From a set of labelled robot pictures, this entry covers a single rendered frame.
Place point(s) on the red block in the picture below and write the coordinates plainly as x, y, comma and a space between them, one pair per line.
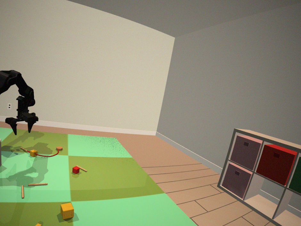
75, 170

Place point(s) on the yellow wooden block with hole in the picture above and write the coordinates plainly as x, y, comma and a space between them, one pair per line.
32, 153

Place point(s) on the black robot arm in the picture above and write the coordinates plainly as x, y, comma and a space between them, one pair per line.
11, 77

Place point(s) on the orange wooden cube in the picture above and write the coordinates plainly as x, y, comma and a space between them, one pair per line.
67, 210

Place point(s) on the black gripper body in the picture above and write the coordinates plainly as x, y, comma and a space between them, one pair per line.
13, 121

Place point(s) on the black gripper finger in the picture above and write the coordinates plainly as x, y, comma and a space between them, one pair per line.
30, 124
14, 128

